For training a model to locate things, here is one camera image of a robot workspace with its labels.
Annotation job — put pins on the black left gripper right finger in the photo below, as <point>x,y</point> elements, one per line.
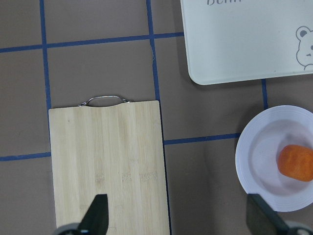
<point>261,219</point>

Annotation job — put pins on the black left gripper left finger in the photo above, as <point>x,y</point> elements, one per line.
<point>96,219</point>

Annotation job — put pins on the white round plate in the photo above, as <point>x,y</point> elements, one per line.
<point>257,151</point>

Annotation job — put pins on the orange fruit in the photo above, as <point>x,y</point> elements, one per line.
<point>296,161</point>

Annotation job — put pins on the cream bear tray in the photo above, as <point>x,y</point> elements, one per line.
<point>238,40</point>

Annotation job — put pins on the bamboo cutting board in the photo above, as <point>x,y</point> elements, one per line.
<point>116,151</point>

